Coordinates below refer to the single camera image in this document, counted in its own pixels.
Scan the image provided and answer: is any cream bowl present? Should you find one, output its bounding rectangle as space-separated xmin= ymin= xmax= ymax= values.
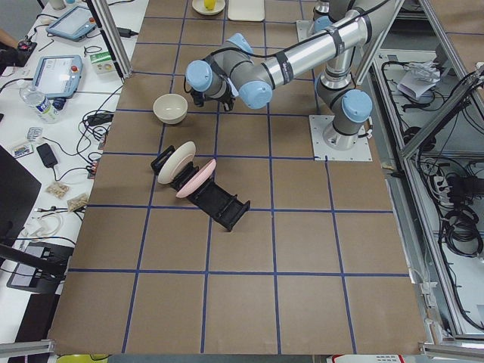
xmin=153 ymin=94 xmax=188 ymax=125

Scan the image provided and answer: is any black dish rack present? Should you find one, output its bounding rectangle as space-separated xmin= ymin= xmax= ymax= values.
xmin=150 ymin=155 xmax=250 ymax=231

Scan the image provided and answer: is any black cable bundle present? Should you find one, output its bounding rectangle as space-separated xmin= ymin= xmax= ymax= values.
xmin=438 ymin=207 xmax=483 ymax=258

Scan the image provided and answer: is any cream round plate with lemon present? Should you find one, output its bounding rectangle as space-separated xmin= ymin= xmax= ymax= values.
xmin=192 ymin=0 xmax=225 ymax=16

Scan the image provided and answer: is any black monitor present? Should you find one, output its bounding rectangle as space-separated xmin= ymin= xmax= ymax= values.
xmin=0 ymin=147 xmax=42 ymax=246

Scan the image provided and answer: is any yellow lemon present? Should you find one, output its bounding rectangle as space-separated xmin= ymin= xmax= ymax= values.
xmin=203 ymin=0 xmax=216 ymax=11

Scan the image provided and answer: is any cream plate in rack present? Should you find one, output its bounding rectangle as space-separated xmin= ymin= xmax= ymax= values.
xmin=157 ymin=141 xmax=196 ymax=184

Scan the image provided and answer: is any aluminium frame post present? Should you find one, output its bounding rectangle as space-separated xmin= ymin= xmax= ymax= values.
xmin=86 ymin=0 xmax=132 ymax=79

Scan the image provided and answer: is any green white box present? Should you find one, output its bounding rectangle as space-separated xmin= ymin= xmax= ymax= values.
xmin=89 ymin=51 xmax=116 ymax=75

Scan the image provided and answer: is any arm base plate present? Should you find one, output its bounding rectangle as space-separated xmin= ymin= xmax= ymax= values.
xmin=296 ymin=20 xmax=315 ymax=42
xmin=309 ymin=115 xmax=373 ymax=162

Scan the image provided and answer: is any crumpled paper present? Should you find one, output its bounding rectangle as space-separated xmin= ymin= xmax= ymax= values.
xmin=397 ymin=61 xmax=441 ymax=100

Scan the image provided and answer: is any teach pendant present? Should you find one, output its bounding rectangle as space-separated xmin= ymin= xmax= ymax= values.
xmin=46 ymin=6 xmax=96 ymax=42
xmin=33 ymin=55 xmax=83 ymax=99

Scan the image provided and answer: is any white rectangular tray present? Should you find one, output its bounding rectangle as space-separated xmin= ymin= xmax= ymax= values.
xmin=228 ymin=0 xmax=265 ymax=22

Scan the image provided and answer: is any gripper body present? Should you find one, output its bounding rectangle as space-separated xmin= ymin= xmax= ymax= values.
xmin=188 ymin=86 xmax=235 ymax=110

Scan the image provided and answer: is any near teach pendant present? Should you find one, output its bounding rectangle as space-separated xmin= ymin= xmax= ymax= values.
xmin=33 ymin=55 xmax=83 ymax=99

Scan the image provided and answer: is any plastic water bottle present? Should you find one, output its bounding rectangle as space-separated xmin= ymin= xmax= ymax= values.
xmin=20 ymin=84 xmax=59 ymax=124

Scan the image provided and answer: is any pink plate in rack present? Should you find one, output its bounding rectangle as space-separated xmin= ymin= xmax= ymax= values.
xmin=175 ymin=159 xmax=216 ymax=198

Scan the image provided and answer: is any black power adapter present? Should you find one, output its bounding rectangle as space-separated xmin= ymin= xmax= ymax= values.
xmin=36 ymin=143 xmax=58 ymax=168

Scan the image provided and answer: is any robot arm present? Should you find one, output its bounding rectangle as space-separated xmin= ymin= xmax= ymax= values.
xmin=185 ymin=1 xmax=396 ymax=138
xmin=310 ymin=1 xmax=333 ymax=35

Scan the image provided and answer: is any far teach pendant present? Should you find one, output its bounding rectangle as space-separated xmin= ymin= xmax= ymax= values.
xmin=46 ymin=6 xmax=96 ymax=42

